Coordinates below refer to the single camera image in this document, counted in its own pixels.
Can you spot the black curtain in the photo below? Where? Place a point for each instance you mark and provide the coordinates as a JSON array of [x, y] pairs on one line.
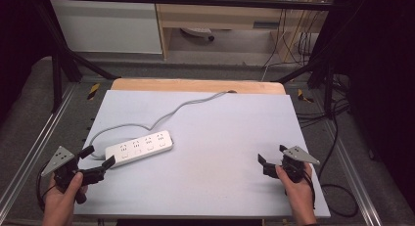
[[19, 40], [381, 72]]

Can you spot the aluminium rail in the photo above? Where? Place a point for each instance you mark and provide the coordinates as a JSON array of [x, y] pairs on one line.
[[352, 173], [36, 144]]

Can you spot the person's right hand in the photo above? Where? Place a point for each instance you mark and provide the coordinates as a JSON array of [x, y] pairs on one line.
[[295, 191]]

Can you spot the yellow black striped tape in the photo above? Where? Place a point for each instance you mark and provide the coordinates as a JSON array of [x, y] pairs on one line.
[[93, 91], [304, 96]]

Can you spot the wooden shelf unit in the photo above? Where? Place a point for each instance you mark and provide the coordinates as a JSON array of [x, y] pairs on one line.
[[221, 15]]

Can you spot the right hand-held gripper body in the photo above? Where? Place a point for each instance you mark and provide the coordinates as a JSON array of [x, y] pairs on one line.
[[298, 159]]

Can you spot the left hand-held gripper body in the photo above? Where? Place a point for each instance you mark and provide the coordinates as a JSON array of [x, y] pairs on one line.
[[63, 169]]

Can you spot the wooden table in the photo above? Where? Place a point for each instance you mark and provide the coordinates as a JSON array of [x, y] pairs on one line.
[[195, 85]]

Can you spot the white power strip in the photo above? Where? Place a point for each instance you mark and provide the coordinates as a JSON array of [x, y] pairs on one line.
[[140, 148]]

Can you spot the person's left hand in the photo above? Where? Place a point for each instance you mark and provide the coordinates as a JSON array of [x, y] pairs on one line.
[[63, 198]]

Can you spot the black metal frame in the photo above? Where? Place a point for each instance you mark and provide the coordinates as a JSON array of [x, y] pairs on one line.
[[182, 0]]

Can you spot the white device with black wheel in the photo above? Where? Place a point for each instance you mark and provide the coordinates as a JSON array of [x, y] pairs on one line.
[[197, 32]]

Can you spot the white cabinet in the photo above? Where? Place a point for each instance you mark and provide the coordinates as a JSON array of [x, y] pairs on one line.
[[107, 23]]

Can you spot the light grey board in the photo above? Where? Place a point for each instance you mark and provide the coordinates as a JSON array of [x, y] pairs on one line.
[[212, 147]]

